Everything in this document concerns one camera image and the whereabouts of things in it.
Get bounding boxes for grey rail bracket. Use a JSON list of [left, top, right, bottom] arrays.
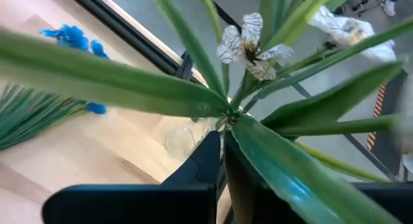
[[175, 50, 195, 82]]

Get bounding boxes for white artificial flower bunch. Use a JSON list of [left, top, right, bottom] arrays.
[[0, 0, 413, 224]]

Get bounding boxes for person's shoe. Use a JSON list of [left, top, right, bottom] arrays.
[[379, 0, 398, 17]]

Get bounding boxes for blue artificial flower bunch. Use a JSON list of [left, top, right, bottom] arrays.
[[0, 23, 110, 151]]

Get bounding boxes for black long table edge rail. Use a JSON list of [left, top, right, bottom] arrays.
[[64, 0, 209, 87]]

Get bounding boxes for black stand with hazard stripes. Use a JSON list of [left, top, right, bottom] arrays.
[[366, 68, 409, 183]]

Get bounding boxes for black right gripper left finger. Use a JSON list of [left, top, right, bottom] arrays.
[[41, 130, 223, 224]]

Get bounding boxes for clear glass vase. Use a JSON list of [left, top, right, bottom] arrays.
[[164, 116, 223, 162]]

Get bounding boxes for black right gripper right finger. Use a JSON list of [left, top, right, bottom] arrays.
[[224, 130, 413, 224]]

